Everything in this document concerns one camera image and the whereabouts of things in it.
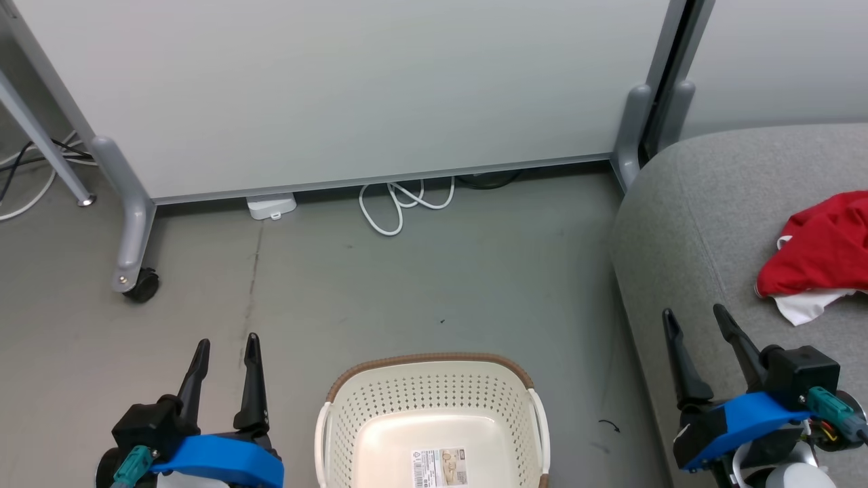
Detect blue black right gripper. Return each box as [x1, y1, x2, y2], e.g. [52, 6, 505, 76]
[661, 304, 868, 472]

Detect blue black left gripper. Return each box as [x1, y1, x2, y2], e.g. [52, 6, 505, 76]
[153, 332, 284, 488]

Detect red garment with white tag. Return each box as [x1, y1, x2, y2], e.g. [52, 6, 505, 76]
[755, 191, 868, 299]

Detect cream perforated laundry basket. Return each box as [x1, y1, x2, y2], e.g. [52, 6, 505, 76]
[314, 352, 551, 488]

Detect printed basket sticker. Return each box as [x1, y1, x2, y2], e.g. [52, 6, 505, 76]
[409, 447, 469, 488]

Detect grey fabric sofa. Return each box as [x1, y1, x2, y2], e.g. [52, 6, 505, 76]
[610, 123, 868, 488]

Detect black caster wheel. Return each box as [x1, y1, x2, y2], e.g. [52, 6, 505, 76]
[122, 268, 161, 304]

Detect curved grey partition leg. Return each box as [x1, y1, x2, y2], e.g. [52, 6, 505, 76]
[90, 136, 158, 293]

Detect white power adapter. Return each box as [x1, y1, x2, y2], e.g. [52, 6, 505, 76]
[245, 193, 298, 222]

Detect grey partition foot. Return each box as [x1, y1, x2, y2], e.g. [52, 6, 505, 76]
[610, 83, 653, 192]
[654, 80, 697, 153]

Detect thin metal table leg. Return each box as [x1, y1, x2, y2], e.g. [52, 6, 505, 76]
[0, 68, 97, 207]

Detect narrow white partition panel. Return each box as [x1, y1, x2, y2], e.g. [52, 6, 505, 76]
[680, 0, 868, 141]

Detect wide white partition panel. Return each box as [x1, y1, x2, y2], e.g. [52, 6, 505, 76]
[10, 0, 673, 205]

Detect left black cable teal plug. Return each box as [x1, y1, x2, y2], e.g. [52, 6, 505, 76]
[112, 445, 154, 488]

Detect black cable teal plug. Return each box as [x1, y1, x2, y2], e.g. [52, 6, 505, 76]
[806, 386, 868, 445]
[112, 445, 154, 488]

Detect right black cable teal plug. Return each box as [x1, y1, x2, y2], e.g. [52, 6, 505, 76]
[806, 386, 868, 445]

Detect coiled white cable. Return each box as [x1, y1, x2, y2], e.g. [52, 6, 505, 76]
[358, 178, 456, 237]

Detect long white floor cable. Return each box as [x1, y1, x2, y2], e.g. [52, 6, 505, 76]
[0, 132, 77, 222]

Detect black floor cables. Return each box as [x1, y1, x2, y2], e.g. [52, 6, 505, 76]
[0, 139, 97, 204]

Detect black cable under partition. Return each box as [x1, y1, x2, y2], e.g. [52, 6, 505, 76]
[456, 171, 523, 190]

